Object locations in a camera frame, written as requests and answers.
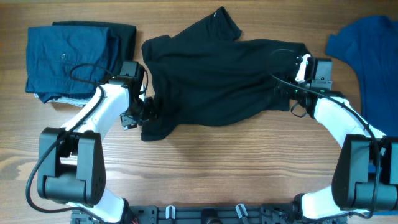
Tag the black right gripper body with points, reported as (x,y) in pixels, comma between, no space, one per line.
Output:
(290,92)

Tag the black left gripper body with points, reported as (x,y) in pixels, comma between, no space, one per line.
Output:
(139,112)

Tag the black t-shirt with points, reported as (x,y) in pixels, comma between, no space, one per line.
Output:
(207,75)

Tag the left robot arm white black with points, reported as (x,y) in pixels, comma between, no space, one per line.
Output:
(71,168)

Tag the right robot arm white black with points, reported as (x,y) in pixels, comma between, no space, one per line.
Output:
(365,180)

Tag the folded white grey garment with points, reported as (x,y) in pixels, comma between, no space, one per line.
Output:
(70,101)

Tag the folded black garment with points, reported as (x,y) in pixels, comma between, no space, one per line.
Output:
(125,32)

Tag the blue t-shirt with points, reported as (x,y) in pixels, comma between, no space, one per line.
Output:
(369,47)

